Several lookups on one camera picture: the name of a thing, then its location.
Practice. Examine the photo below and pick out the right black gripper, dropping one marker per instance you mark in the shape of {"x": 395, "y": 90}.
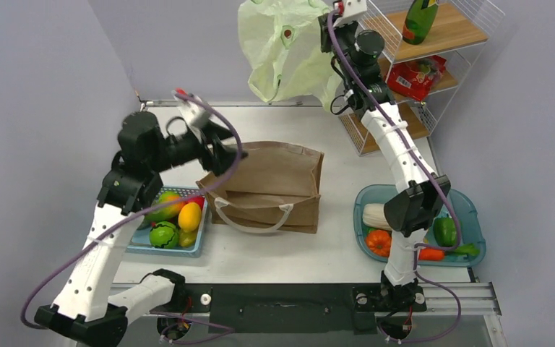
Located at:
{"x": 326, "y": 37}

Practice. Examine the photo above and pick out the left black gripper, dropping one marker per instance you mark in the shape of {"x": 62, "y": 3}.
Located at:
{"x": 221, "y": 158}

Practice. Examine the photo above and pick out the brown jute tote bag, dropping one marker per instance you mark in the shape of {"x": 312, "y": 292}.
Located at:
{"x": 276, "y": 188}

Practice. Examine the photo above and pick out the green plastic grocery bag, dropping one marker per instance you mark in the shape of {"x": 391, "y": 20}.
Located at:
{"x": 281, "y": 42}

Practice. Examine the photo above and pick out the green glass bottle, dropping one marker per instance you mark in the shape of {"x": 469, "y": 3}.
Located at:
{"x": 419, "y": 21}

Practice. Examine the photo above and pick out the red snack bag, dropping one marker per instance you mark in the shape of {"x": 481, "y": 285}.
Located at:
{"x": 415, "y": 79}

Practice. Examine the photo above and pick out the orange mini pumpkin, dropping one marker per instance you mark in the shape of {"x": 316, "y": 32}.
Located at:
{"x": 379, "y": 242}

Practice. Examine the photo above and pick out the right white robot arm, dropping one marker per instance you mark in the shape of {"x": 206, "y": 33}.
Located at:
{"x": 420, "y": 191}

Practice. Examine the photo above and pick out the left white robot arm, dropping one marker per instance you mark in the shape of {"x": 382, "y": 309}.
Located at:
{"x": 85, "y": 310}

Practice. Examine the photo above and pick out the red apple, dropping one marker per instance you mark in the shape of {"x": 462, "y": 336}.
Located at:
{"x": 199, "y": 200}

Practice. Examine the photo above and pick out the yellow lemon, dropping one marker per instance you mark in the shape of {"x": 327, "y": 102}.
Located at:
{"x": 189, "y": 217}

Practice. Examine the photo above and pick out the red green mango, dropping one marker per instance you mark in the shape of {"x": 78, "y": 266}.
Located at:
{"x": 168, "y": 212}

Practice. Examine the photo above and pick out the yellow green pear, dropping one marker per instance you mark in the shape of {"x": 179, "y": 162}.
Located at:
{"x": 187, "y": 238}

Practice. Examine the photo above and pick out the small green watermelon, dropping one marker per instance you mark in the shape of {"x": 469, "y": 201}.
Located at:
{"x": 164, "y": 235}

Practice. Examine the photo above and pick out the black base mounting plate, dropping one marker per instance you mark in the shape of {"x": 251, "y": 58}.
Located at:
{"x": 289, "y": 308}

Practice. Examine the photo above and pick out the yellow napa cabbage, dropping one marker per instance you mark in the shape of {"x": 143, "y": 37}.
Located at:
{"x": 373, "y": 216}

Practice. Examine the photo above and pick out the green bell pepper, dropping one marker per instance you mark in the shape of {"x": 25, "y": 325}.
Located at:
{"x": 445, "y": 232}

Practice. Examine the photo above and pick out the teal plastic tray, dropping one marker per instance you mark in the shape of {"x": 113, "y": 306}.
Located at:
{"x": 465, "y": 211}

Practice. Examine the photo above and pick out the red chili pepper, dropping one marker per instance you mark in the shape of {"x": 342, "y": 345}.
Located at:
{"x": 428, "y": 254}

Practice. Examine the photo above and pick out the green leafy vegetable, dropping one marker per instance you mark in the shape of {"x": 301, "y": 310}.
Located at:
{"x": 470, "y": 250}

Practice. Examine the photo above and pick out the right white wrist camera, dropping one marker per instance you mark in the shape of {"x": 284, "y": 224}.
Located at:
{"x": 349, "y": 11}

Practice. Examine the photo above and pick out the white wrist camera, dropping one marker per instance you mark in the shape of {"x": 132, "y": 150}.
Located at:
{"x": 196, "y": 116}
{"x": 349, "y": 11}

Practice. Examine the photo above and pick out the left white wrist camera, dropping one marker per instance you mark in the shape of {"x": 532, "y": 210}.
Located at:
{"x": 196, "y": 116}

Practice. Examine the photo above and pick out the white wire wooden shelf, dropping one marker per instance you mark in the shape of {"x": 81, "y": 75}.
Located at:
{"x": 460, "y": 31}

